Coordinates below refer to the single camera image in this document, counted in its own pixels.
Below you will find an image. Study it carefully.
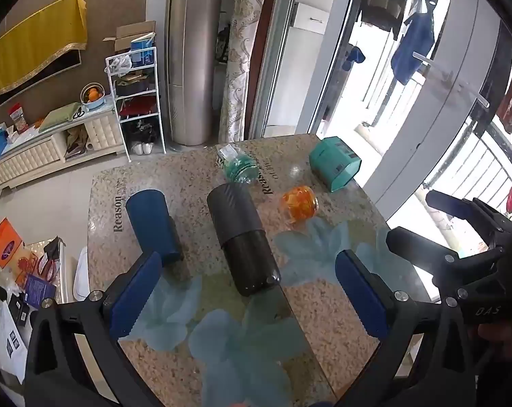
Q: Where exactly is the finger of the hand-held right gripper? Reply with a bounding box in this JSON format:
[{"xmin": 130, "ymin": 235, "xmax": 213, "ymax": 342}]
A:
[
  {"xmin": 425, "ymin": 189, "xmax": 512, "ymax": 243},
  {"xmin": 386, "ymin": 226, "xmax": 508, "ymax": 290}
]

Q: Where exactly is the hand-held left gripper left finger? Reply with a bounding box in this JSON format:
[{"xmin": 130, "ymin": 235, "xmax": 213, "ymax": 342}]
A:
[{"xmin": 24, "ymin": 251, "xmax": 163, "ymax": 407}]

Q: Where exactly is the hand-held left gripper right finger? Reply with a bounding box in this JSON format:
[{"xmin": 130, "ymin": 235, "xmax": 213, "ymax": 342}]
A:
[{"xmin": 335, "ymin": 249, "xmax": 482, "ymax": 407}]

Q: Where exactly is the black cup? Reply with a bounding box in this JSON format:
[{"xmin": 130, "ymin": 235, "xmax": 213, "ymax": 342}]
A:
[{"xmin": 207, "ymin": 183, "xmax": 281, "ymax": 297}]

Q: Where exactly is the dark blue cup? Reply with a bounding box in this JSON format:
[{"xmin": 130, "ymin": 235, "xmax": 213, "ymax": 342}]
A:
[{"xmin": 125, "ymin": 189, "xmax": 184, "ymax": 266}]

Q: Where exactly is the orange glass cup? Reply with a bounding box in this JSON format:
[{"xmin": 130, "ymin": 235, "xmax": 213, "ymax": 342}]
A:
[{"xmin": 280, "ymin": 186, "xmax": 319, "ymax": 225}]

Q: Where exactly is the teal cup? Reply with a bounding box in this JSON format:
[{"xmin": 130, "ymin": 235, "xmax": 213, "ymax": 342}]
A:
[{"xmin": 309, "ymin": 136, "xmax": 362, "ymax": 193}]

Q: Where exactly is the green glass cup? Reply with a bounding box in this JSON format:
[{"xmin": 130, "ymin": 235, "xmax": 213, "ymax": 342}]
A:
[{"xmin": 216, "ymin": 144, "xmax": 261, "ymax": 185}]

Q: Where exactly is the balcony railing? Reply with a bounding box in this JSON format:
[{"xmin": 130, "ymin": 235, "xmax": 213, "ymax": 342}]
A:
[{"xmin": 426, "ymin": 131, "xmax": 512, "ymax": 221}]

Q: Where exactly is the white floor scale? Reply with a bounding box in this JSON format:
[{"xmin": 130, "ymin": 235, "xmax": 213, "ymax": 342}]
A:
[{"xmin": 73, "ymin": 246, "xmax": 91, "ymax": 302}]

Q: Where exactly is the purple book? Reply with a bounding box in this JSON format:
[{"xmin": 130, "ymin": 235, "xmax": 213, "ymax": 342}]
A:
[{"xmin": 25, "ymin": 275, "xmax": 57, "ymax": 308}]

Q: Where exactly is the orange gift bag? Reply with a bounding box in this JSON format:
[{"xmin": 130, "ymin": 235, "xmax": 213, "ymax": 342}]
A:
[{"xmin": 0, "ymin": 218, "xmax": 25, "ymax": 270}]

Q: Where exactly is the blue hanging garment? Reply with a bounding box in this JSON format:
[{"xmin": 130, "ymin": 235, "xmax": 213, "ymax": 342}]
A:
[{"xmin": 391, "ymin": 0, "xmax": 441, "ymax": 85}]

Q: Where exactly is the white tv cabinet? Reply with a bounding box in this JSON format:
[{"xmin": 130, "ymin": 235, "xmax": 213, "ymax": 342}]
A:
[{"xmin": 0, "ymin": 102, "xmax": 125, "ymax": 198}]

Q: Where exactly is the small dark blue cloth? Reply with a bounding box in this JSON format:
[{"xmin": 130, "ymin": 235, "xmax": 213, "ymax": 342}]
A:
[{"xmin": 341, "ymin": 46, "xmax": 366, "ymax": 71}]

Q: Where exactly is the green cushion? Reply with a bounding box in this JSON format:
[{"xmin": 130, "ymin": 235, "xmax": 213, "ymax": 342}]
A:
[{"xmin": 39, "ymin": 102, "xmax": 85, "ymax": 132}]

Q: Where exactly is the white metal rack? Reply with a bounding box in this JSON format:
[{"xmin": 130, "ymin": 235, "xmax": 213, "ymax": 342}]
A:
[{"xmin": 104, "ymin": 46, "xmax": 167, "ymax": 162}]

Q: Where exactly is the fruit basket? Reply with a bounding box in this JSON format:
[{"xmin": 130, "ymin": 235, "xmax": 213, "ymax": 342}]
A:
[{"xmin": 80, "ymin": 82, "xmax": 106, "ymax": 113}]

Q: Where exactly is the red snack packet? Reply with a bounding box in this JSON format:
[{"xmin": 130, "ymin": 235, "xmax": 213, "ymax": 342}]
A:
[{"xmin": 8, "ymin": 102, "xmax": 30, "ymax": 130}]

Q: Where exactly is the white plastic bag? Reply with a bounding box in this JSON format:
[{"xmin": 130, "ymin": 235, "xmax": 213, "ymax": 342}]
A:
[{"xmin": 105, "ymin": 54, "xmax": 133, "ymax": 74}]

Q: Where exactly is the black television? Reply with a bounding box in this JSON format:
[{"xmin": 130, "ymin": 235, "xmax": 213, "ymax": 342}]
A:
[{"xmin": 0, "ymin": 49, "xmax": 82, "ymax": 106}]

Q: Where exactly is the blue printed box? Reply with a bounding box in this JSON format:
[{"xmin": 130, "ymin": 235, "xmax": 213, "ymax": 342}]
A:
[{"xmin": 131, "ymin": 36, "xmax": 156, "ymax": 66}]

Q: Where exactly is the patterned curtain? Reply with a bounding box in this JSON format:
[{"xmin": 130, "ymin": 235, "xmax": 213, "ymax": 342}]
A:
[{"xmin": 219, "ymin": 0, "xmax": 274, "ymax": 142}]

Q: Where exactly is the silver standing air conditioner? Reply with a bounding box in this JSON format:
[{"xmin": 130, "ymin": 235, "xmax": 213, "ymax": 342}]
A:
[{"xmin": 165, "ymin": 0, "xmax": 227, "ymax": 147}]

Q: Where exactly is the cardboard box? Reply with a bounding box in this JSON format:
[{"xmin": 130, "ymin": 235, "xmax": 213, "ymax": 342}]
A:
[{"xmin": 102, "ymin": 20, "xmax": 157, "ymax": 54}]

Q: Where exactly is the yellow cloth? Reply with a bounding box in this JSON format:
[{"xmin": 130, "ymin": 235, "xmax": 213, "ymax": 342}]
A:
[{"xmin": 0, "ymin": 0, "xmax": 88, "ymax": 104}]

